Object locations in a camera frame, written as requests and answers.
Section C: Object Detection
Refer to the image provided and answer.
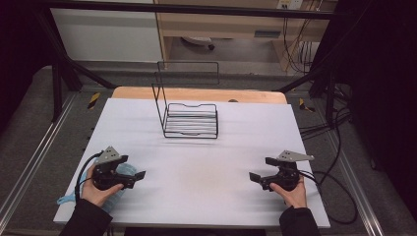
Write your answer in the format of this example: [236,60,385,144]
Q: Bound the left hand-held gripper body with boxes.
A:
[90,146,136,192]

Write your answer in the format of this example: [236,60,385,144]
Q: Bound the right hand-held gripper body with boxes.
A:
[266,149,315,193]

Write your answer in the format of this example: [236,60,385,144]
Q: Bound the light blue towel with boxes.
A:
[56,158,138,212]

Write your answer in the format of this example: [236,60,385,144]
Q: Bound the black wire rack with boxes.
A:
[150,60,220,140]

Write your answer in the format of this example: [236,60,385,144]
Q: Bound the person's right hand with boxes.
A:
[268,175,309,209]

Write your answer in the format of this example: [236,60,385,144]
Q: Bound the person's left hand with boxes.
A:
[80,163,125,208]

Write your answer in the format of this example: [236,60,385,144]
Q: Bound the white table board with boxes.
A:
[52,97,331,230]

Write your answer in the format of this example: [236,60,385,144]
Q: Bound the yellow black tape strip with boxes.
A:
[87,91,101,110]
[298,97,317,113]

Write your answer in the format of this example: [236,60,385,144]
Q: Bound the wooden table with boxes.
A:
[111,86,289,105]

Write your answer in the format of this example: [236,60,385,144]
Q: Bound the black metal stand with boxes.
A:
[32,9,116,123]
[276,64,339,130]

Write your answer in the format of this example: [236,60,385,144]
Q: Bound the white cabinet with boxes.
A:
[50,7,164,64]

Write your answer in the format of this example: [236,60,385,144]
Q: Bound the dark curtain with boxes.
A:
[319,0,417,220]
[0,0,53,132]

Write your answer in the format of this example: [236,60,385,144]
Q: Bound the chair base with caster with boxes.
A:
[180,35,216,51]

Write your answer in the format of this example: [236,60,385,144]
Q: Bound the light wooden desk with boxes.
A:
[153,0,339,72]

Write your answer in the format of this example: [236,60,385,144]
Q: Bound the white power strip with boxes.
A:
[275,0,305,11]

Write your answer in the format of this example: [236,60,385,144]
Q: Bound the left hand-held gripper black cable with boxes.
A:
[74,150,104,203]

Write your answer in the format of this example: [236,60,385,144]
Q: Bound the hand-held gripper black cable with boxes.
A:
[297,168,359,226]
[74,150,104,203]

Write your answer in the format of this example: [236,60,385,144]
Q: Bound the right hand-held gripper black cable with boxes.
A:
[297,168,359,226]

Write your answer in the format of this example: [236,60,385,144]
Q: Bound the black floor cables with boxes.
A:
[298,82,353,141]

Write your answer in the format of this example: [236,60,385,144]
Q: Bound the aluminium floor rail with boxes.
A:
[0,92,79,224]
[327,130,386,236]

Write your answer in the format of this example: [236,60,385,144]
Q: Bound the hanging black cables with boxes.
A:
[280,16,317,75]

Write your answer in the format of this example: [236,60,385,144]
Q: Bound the black metal frame bar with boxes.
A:
[32,0,339,21]

